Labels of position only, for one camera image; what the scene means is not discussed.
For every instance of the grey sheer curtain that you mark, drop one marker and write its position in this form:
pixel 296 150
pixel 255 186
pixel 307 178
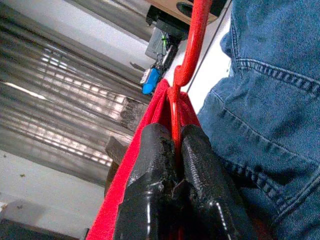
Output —
pixel 62 87

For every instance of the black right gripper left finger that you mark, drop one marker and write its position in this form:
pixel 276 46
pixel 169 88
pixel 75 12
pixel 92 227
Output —
pixel 147 175

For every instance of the small black box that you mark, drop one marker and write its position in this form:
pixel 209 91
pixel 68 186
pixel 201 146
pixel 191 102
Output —
pixel 170 28

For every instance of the blue denim jacket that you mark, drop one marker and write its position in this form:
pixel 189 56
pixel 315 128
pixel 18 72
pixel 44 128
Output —
pixel 262 125

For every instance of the blue plastic bag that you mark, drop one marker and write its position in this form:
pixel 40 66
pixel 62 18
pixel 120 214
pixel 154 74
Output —
pixel 151 81

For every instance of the red plastic hanger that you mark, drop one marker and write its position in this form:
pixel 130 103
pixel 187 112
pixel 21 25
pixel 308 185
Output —
pixel 197 37

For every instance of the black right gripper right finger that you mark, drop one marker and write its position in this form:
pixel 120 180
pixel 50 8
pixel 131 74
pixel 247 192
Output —
pixel 202 180

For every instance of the red printed t-shirt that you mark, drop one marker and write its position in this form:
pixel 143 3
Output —
pixel 117 190

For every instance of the wood sided black speaker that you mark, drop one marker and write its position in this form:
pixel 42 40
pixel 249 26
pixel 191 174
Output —
pixel 170 6

